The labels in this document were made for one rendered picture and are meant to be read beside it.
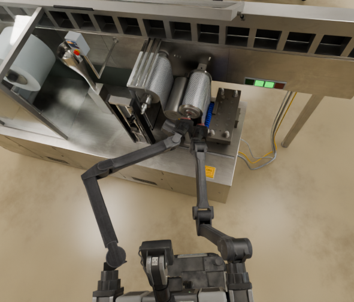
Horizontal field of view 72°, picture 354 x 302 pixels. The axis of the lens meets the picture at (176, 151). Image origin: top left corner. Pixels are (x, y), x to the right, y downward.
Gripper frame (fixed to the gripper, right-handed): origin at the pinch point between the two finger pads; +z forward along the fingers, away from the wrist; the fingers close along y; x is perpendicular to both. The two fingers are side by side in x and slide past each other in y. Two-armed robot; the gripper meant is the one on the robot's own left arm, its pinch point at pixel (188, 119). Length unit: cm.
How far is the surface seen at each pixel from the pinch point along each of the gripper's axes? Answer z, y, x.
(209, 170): 3.1, 15.6, -36.2
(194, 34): 13.9, -1.8, 44.4
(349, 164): 111, 140, -77
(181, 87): 17.0, -9.0, 13.1
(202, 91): 9.3, 5.5, 14.8
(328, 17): 6, 60, 55
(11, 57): -23, -94, 33
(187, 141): 18.3, -4.0, -25.9
